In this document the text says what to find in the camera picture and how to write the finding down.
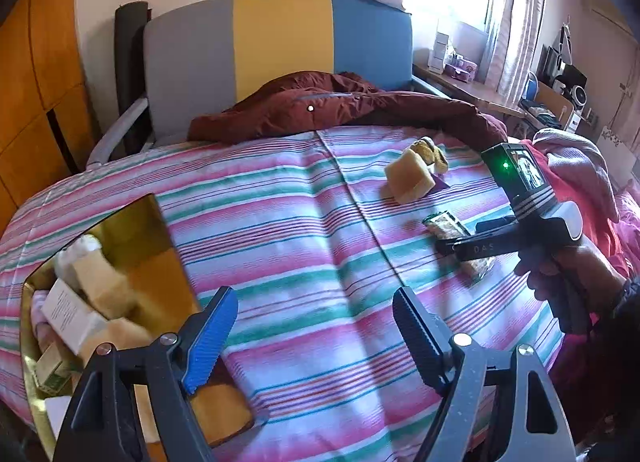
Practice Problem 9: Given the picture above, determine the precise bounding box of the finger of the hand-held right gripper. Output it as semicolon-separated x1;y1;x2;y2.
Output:
434;229;523;263
475;216;520;237

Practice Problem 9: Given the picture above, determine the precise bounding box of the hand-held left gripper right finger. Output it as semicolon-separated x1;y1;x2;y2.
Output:
392;286;577;462

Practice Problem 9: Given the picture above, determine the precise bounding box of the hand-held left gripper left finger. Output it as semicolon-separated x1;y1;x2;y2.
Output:
52;286;239;462

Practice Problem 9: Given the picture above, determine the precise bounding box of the clear snack packet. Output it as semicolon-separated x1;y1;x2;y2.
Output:
422;212;496;285

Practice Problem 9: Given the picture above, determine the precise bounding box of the gold tin box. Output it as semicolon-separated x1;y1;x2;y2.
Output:
21;194;256;462

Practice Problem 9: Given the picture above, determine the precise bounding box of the white carton box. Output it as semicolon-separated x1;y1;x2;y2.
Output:
40;279;109;351

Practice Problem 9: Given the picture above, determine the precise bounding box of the green and white small box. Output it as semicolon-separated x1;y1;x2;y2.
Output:
34;342;77;396

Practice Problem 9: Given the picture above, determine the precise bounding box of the pink small item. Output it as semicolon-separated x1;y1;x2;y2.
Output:
30;289;52;343

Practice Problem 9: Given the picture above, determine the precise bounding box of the person's right forearm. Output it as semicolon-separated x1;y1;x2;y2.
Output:
565;276;640;445

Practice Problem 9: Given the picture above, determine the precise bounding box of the person's right hand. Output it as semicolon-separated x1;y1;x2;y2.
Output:
515;241;631;317

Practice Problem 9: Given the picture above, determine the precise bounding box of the light pink clothing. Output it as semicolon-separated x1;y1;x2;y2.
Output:
532;128;621;223

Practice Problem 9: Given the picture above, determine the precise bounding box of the cardboard box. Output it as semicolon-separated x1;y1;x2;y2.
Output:
534;82;576;131

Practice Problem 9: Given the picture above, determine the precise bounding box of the yellow plush toy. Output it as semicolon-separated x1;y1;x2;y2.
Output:
411;138;449;175

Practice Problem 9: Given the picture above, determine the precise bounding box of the wooden window desk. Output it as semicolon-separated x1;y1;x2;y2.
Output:
412;62;527;119

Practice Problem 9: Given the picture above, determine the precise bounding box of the red cloth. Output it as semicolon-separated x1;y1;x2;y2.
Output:
520;139;640;293

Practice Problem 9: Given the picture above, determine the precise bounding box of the black electronic device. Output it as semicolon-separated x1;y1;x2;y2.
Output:
542;44;589;93

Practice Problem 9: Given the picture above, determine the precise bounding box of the purple box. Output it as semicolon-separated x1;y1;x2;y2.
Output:
445;59;479;83

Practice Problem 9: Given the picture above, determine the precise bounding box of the striped blanket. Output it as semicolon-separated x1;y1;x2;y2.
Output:
0;124;567;462

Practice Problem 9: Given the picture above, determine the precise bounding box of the stack of white boxes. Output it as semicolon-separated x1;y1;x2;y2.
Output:
429;32;454;75

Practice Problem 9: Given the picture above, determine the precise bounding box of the pink striped window curtain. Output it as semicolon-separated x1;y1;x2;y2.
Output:
487;0;544;103

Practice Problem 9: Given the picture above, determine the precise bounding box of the maroon jacket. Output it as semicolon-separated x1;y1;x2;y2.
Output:
187;70;509;153

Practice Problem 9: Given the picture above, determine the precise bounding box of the grey yellow blue headboard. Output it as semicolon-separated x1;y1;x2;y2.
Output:
142;0;415;143

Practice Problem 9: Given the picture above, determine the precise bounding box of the black rolled mat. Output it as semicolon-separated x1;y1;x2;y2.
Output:
114;0;152;153

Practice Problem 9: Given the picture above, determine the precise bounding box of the wooden wardrobe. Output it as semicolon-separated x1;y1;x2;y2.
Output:
0;0;101;223

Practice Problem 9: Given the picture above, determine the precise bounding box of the grey bed rail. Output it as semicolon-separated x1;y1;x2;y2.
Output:
86;96;151;167

